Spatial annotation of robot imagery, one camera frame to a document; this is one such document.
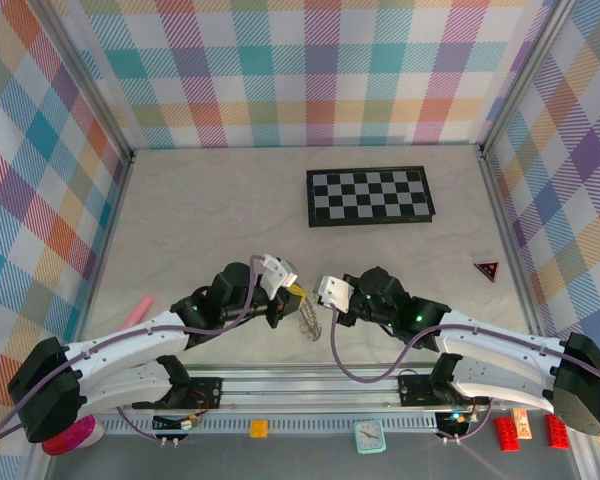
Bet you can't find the metal chain with yellow tag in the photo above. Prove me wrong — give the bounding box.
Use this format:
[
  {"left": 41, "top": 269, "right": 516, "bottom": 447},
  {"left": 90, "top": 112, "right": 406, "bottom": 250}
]
[{"left": 297, "top": 294, "right": 324, "bottom": 344}]

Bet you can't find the pink marker pen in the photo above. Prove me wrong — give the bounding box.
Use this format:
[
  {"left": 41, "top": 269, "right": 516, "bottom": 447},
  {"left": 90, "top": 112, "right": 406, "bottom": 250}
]
[{"left": 117, "top": 295, "right": 154, "bottom": 331}]

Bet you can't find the black white chessboard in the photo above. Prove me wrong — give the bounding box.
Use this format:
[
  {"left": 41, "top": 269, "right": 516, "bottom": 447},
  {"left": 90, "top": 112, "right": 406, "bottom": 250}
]
[{"left": 305, "top": 165, "right": 437, "bottom": 229}]

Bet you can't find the red black triangle piece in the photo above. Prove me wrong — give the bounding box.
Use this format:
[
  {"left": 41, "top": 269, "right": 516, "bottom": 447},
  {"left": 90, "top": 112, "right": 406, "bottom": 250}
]
[{"left": 473, "top": 260, "right": 500, "bottom": 282}]

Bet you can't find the mint green alarm clock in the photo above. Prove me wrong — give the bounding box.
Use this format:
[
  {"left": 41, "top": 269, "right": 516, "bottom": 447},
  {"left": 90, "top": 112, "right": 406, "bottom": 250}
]
[{"left": 353, "top": 418, "right": 385, "bottom": 455}]

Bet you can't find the black electronics board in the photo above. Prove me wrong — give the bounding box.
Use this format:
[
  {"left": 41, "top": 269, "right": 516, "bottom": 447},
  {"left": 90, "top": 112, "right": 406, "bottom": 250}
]
[
  {"left": 435, "top": 410, "right": 474, "bottom": 434},
  {"left": 152, "top": 413, "right": 204, "bottom": 434}
]

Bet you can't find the red toy brick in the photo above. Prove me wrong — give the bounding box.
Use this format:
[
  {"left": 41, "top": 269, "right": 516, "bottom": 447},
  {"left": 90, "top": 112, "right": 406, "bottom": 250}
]
[
  {"left": 544, "top": 413, "right": 572, "bottom": 450},
  {"left": 494, "top": 417, "right": 522, "bottom": 452}
]

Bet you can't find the small wooden printed block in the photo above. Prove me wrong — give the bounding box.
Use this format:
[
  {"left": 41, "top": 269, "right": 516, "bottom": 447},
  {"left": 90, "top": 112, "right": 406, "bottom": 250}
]
[{"left": 512, "top": 407, "right": 533, "bottom": 441}]

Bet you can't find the pink round container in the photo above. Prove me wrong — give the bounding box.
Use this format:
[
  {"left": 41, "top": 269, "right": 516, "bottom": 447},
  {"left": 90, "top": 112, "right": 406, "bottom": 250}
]
[{"left": 42, "top": 414, "right": 106, "bottom": 456}]

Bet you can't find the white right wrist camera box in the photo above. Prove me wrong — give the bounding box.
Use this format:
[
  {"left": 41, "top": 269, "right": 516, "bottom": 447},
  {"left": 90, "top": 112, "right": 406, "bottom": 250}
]
[{"left": 313, "top": 273, "right": 356, "bottom": 315}]

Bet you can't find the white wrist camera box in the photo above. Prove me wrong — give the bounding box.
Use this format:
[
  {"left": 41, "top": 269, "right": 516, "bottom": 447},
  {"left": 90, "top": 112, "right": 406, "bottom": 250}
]
[
  {"left": 258, "top": 253, "right": 300, "bottom": 304},
  {"left": 313, "top": 273, "right": 356, "bottom": 315}
]

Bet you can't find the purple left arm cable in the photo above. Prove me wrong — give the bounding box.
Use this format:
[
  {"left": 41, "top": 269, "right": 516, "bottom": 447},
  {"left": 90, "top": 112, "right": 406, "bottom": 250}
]
[{"left": 0, "top": 254, "right": 264, "bottom": 445}]

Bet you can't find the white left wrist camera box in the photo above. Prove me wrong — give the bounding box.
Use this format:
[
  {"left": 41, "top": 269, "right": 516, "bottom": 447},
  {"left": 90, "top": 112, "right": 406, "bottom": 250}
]
[{"left": 258, "top": 253, "right": 300, "bottom": 304}]

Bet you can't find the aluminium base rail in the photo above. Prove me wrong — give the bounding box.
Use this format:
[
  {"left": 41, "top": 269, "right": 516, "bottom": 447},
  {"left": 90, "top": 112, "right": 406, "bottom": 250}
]
[{"left": 184, "top": 367, "right": 556, "bottom": 409}]

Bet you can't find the grey slotted cable duct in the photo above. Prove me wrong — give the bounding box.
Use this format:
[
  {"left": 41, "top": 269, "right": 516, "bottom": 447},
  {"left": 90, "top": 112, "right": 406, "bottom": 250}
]
[{"left": 97, "top": 415, "right": 439, "bottom": 432}]

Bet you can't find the aluminium side rail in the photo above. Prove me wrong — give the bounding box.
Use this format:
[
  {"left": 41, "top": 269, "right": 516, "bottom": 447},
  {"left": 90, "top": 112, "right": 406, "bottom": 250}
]
[
  {"left": 479, "top": 148, "right": 551, "bottom": 364},
  {"left": 67, "top": 149, "right": 137, "bottom": 354}
]

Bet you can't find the thin purple base cable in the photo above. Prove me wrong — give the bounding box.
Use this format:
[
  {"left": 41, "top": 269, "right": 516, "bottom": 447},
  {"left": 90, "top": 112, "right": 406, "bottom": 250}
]
[
  {"left": 457, "top": 399, "right": 494, "bottom": 442},
  {"left": 115, "top": 405, "right": 161, "bottom": 442}
]

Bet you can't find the aluminium frame post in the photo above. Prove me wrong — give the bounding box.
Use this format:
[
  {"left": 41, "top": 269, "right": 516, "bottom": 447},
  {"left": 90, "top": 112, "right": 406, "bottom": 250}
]
[
  {"left": 478, "top": 0, "right": 581, "bottom": 157},
  {"left": 32, "top": 0, "right": 136, "bottom": 164}
]

